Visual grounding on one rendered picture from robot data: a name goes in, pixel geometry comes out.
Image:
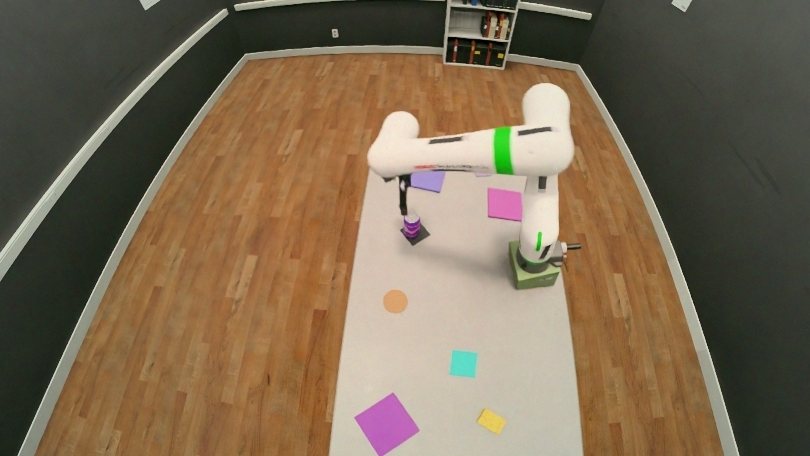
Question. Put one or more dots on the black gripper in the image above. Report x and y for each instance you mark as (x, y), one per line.
(405, 181)

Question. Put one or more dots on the black square tile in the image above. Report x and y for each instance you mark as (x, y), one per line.
(423, 233)

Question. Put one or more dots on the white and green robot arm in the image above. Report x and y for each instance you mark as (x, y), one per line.
(543, 148)

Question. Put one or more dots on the tan round disc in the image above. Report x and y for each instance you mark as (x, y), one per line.
(395, 301)

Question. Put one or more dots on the turquoise square block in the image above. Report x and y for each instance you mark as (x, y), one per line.
(463, 363)

